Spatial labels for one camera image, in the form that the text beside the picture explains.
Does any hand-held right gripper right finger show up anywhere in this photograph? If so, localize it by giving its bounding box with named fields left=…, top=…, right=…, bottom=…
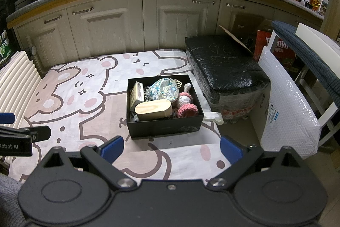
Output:
left=207, top=136, right=312, bottom=189

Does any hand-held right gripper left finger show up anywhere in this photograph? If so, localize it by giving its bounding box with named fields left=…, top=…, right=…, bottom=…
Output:
left=29, top=136, right=138, bottom=188

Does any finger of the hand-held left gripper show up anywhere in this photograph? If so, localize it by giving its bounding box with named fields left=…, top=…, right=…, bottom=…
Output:
left=0, top=113, right=16, bottom=124
left=0, top=124, right=51, bottom=142

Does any black cardboard box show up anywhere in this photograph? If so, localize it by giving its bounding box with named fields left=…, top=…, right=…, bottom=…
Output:
left=126, top=73, right=204, bottom=140

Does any oval wooden box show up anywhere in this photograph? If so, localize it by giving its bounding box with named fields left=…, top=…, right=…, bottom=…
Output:
left=134, top=99, right=173, bottom=121

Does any small yellow box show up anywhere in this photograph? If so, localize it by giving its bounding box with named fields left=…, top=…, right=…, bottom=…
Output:
left=130, top=81, right=145, bottom=112

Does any pink crochet doll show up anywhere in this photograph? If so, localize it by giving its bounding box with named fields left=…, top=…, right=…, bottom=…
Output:
left=173, top=83, right=199, bottom=118

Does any floral fabric pouch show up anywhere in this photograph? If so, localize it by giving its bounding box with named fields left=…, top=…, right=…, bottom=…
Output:
left=146, top=77, right=180, bottom=103

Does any grey fleece cloth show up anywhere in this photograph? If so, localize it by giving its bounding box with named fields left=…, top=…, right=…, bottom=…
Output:
left=0, top=173, right=23, bottom=227

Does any white radiator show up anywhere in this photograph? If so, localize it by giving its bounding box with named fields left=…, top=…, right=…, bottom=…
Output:
left=0, top=46, right=42, bottom=164

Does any green printed box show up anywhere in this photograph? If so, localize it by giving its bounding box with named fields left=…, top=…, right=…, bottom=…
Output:
left=0, top=30, right=10, bottom=60

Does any white bubble wrap package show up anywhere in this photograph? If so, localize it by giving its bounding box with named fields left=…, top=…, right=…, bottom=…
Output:
left=250, top=47, right=322, bottom=160

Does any black wrapped trunk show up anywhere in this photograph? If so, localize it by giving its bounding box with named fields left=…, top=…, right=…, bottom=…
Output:
left=184, top=35, right=271, bottom=121

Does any red cardboard box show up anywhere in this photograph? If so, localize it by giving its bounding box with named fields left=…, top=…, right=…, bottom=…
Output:
left=254, top=30, right=297, bottom=65

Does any cream kitchen cabinet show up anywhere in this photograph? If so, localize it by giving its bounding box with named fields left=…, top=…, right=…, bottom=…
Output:
left=13, top=0, right=323, bottom=76

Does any white chair with blue cushion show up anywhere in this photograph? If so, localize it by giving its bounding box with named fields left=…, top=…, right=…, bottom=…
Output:
left=271, top=20, right=340, bottom=108

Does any open brown cardboard box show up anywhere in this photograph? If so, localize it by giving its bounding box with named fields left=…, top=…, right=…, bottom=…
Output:
left=218, top=14, right=273, bottom=56

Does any beige side cabinet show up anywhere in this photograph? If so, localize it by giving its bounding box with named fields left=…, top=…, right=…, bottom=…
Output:
left=320, top=0, right=340, bottom=40

